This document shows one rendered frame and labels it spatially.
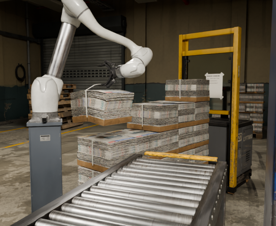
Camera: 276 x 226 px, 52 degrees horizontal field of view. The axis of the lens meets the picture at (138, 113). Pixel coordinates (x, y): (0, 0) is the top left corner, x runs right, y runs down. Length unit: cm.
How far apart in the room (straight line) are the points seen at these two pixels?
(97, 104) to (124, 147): 38
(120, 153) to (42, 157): 55
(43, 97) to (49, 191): 58
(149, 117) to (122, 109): 45
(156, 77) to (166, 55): 74
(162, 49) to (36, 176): 779
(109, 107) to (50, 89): 42
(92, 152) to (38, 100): 59
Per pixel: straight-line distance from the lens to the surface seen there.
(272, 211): 21
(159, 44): 932
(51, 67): 204
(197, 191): 121
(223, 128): 352
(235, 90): 327
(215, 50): 341
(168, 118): 249
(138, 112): 253
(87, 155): 219
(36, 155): 184
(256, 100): 718
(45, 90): 181
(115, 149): 203
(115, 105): 200
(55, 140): 182
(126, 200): 110
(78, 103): 214
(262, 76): 882
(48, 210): 105
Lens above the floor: 121
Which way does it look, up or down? 5 degrees down
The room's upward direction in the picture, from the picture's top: straight up
